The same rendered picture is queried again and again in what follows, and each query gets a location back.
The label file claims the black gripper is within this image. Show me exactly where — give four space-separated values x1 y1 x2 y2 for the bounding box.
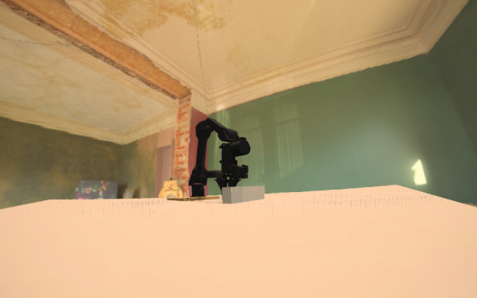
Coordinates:
205 157 248 192

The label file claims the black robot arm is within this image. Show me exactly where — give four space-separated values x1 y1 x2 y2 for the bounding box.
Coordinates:
188 118 250 197

